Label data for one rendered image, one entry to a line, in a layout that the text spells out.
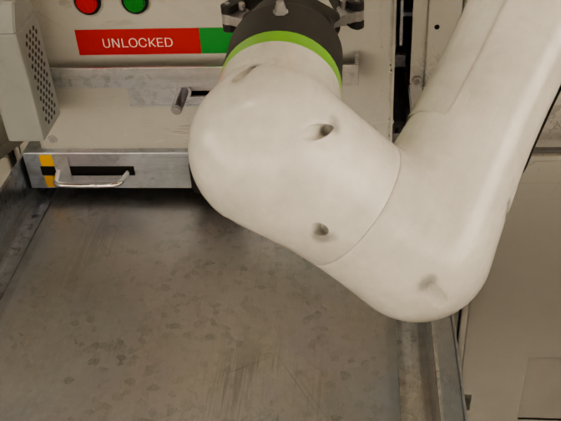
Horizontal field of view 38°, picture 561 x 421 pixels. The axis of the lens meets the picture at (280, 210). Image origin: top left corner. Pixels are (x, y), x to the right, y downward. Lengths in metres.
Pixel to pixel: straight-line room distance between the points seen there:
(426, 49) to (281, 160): 0.80
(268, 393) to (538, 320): 0.81
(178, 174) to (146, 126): 0.08
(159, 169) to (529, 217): 0.64
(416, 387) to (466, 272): 0.35
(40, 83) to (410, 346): 0.54
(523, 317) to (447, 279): 1.04
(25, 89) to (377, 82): 0.43
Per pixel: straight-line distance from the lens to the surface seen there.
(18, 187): 1.19
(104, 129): 1.15
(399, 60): 1.36
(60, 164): 1.18
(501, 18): 0.62
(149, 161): 1.14
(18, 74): 1.01
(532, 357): 1.66
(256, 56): 0.56
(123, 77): 1.05
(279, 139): 0.49
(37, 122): 1.03
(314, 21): 0.63
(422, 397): 0.88
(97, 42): 1.08
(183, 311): 0.99
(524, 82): 0.60
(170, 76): 1.04
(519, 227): 1.44
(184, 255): 1.07
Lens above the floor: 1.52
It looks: 36 degrees down
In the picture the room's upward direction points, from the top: 4 degrees counter-clockwise
